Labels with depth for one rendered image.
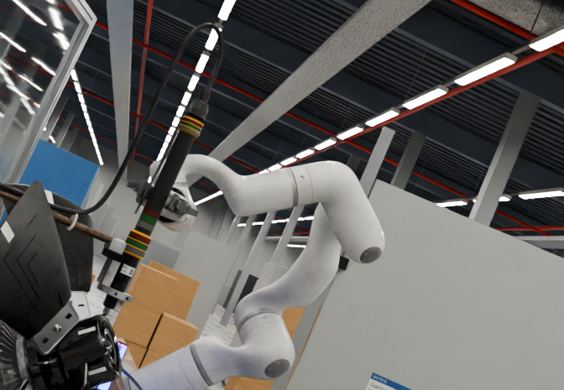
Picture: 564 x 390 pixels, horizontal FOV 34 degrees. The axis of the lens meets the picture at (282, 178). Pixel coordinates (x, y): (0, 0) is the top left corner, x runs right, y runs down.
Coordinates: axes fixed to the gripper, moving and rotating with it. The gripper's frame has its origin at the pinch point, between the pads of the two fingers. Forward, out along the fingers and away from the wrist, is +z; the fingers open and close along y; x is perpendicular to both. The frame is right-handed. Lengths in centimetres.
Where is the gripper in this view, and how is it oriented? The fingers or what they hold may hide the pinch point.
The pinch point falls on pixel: (158, 195)
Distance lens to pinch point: 179.5
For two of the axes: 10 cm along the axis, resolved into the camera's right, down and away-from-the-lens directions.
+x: 4.0, -9.1, 1.3
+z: -0.2, -1.5, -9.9
